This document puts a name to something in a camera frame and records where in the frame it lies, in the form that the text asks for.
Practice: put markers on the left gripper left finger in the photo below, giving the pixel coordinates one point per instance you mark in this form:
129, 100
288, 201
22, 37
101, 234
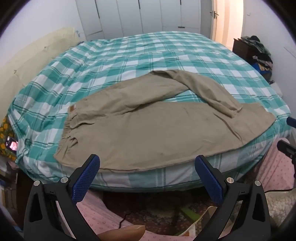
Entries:
52, 212

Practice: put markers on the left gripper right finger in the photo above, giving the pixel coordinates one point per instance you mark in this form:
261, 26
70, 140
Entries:
253, 220

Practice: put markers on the khaki beige pants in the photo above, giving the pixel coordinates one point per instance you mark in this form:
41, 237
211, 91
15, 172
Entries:
160, 119

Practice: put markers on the person's left hand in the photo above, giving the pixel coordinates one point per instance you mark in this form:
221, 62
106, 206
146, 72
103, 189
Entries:
129, 233

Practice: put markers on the patterned dark rug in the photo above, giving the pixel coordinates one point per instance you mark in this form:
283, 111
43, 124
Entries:
163, 213

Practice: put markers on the small glowing screen device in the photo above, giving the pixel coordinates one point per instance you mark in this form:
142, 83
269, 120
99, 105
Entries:
11, 144

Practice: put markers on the pile of dark clothes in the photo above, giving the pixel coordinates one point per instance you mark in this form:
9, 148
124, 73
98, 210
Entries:
260, 58

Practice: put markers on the teal plaid bed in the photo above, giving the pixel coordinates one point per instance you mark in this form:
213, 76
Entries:
38, 112

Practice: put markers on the dark wooden nightstand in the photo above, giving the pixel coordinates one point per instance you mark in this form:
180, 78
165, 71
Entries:
243, 50

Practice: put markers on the cream padded headboard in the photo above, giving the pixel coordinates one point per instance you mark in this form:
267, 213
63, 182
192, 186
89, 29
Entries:
27, 63

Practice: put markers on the white wardrobe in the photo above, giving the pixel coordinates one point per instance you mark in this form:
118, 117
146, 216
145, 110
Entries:
122, 18

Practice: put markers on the white door with handle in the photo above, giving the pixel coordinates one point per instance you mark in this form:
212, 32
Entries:
227, 21

